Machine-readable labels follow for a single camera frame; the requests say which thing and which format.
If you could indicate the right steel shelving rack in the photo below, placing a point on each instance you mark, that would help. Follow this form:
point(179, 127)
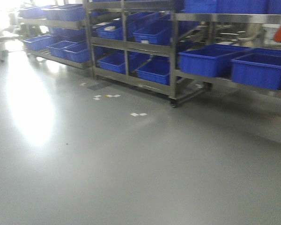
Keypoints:
point(253, 13)

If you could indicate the blue bin middle lower left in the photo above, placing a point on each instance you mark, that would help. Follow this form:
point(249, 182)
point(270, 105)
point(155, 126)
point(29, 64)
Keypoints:
point(116, 61)

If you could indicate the blue bin middle upper right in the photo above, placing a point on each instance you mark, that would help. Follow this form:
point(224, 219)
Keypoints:
point(158, 33)

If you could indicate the blue bin middle upper left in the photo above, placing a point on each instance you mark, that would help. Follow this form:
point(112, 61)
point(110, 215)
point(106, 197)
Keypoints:
point(114, 30)

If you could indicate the left steel shelving rack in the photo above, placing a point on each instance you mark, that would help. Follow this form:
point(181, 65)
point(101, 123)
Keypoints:
point(64, 30)

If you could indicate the blue bin middle lower right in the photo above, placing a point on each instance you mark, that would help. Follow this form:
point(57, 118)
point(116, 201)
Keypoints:
point(156, 70)

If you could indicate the steel shelving rack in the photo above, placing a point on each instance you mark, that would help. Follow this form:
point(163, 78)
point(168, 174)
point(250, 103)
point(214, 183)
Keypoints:
point(253, 13)
point(64, 30)
point(100, 11)

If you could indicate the middle steel shelving rack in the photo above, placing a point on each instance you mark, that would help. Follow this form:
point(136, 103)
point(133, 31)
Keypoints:
point(100, 11)

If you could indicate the blue bin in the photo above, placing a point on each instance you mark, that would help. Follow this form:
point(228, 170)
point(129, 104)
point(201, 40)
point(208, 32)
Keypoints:
point(158, 33)
point(156, 70)
point(116, 61)
point(114, 30)

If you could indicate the blue bin left rack lower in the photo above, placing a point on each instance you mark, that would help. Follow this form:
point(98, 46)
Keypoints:
point(73, 51)

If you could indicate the blue bin left rack upper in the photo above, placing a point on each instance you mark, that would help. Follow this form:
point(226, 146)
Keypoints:
point(68, 12)

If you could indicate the blue bin rack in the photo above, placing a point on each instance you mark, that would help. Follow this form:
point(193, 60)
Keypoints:
point(68, 12)
point(212, 60)
point(73, 51)
point(259, 67)

